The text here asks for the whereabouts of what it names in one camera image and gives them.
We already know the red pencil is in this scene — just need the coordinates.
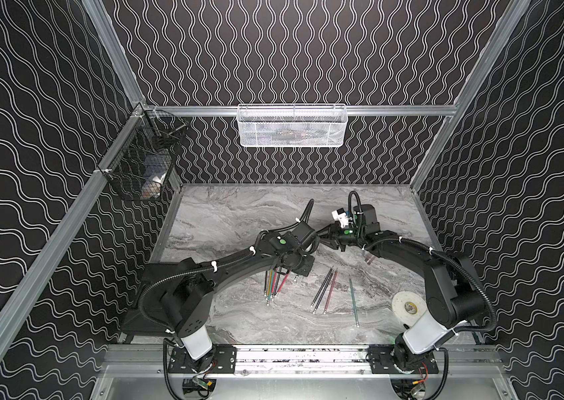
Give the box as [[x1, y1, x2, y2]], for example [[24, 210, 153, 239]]
[[323, 269, 338, 314]]

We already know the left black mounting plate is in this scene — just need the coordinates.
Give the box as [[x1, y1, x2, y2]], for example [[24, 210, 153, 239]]
[[167, 344, 237, 375]]

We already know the bundle of coloured pencils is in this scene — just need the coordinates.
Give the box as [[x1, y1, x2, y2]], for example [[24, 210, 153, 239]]
[[265, 268, 290, 306]]

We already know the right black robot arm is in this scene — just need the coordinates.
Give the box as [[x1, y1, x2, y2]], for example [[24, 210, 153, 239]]
[[318, 191, 498, 359]]

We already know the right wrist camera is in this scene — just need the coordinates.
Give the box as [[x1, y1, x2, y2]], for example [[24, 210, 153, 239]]
[[332, 208, 351, 229]]

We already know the black wire wall basket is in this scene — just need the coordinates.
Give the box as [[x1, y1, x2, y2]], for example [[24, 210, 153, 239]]
[[98, 109, 191, 203]]

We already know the black mounting plate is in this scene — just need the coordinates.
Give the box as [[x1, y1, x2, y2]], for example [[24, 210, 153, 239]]
[[167, 344, 237, 375], [365, 345, 440, 375]]

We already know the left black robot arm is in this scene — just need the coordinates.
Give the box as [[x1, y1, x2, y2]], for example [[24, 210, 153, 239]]
[[137, 199, 319, 361]]

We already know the aluminium front rail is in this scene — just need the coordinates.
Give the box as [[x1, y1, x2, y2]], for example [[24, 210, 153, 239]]
[[100, 345, 505, 379]]

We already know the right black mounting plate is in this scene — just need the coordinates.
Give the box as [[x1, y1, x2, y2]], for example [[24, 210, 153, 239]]
[[365, 345, 440, 375]]

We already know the white tape roll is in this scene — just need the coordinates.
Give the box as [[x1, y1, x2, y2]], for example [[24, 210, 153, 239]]
[[392, 291, 428, 327]]

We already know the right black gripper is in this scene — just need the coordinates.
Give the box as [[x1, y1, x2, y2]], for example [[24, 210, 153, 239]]
[[312, 222, 363, 250]]

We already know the white mesh wall basket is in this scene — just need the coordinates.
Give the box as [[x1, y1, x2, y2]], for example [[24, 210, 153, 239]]
[[236, 103, 348, 148]]

